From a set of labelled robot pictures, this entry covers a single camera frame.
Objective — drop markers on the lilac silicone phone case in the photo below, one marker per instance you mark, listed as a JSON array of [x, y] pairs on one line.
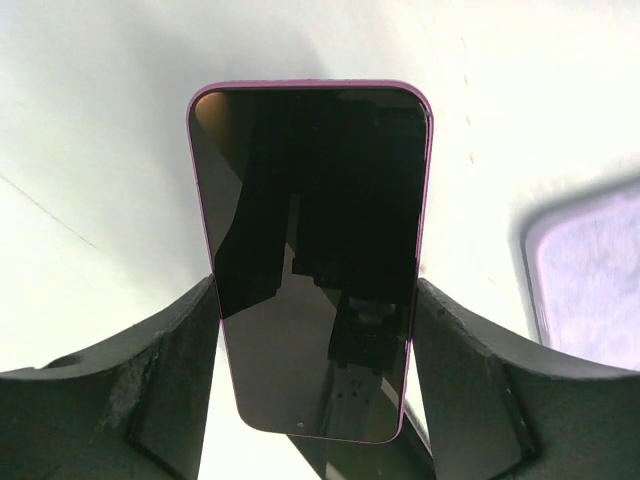
[[581, 257]]

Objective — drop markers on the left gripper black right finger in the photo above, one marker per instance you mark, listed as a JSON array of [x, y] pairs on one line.
[[500, 406]]

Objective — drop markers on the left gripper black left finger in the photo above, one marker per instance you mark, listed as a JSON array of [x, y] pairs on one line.
[[133, 406]]

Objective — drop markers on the phone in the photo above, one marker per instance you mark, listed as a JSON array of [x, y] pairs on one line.
[[312, 195]]

